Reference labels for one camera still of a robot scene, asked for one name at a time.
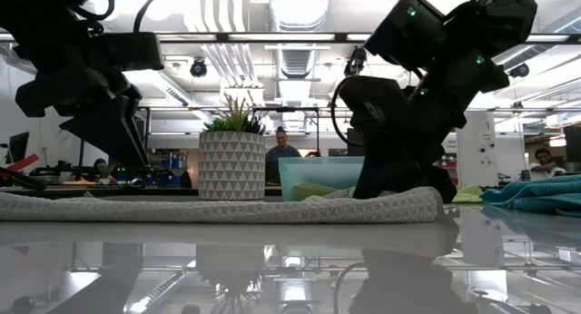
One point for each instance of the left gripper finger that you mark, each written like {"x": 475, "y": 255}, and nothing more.
{"x": 140, "y": 123}
{"x": 109, "y": 128}

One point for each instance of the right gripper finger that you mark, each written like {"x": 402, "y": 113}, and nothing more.
{"x": 445, "y": 184}
{"x": 395, "y": 173}

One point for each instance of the yellow microfiber towel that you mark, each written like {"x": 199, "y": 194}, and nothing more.
{"x": 313, "y": 191}

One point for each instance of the grey waffle towel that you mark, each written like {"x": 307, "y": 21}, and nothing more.
{"x": 227, "y": 212}

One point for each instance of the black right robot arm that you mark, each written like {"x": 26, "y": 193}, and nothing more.
{"x": 490, "y": 14}

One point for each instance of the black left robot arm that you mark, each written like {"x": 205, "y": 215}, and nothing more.
{"x": 45, "y": 19}

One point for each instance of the teal microfiber towel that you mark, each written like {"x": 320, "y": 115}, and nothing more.
{"x": 544, "y": 196}

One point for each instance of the black metal rack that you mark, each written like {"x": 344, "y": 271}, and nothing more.
{"x": 83, "y": 157}

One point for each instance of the black desk equipment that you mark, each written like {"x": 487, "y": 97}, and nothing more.
{"x": 59, "y": 171}

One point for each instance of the translucent teal plastic tray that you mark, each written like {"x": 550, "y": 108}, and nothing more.
{"x": 318, "y": 171}

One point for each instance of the black computer monitor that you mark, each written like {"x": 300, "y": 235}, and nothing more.
{"x": 19, "y": 146}
{"x": 574, "y": 144}

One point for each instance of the red tool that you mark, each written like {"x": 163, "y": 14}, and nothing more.
{"x": 25, "y": 162}

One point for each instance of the succulent in triangle-patterned pot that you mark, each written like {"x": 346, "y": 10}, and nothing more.
{"x": 231, "y": 169}

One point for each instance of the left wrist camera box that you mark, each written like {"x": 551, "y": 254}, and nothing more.
{"x": 127, "y": 51}

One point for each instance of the black hanging camera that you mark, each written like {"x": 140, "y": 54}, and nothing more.
{"x": 519, "y": 71}
{"x": 354, "y": 64}
{"x": 198, "y": 68}

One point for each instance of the black metal gantry frame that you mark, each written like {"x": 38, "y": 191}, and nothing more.
{"x": 286, "y": 109}

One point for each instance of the silver air duct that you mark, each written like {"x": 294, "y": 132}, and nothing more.
{"x": 297, "y": 10}

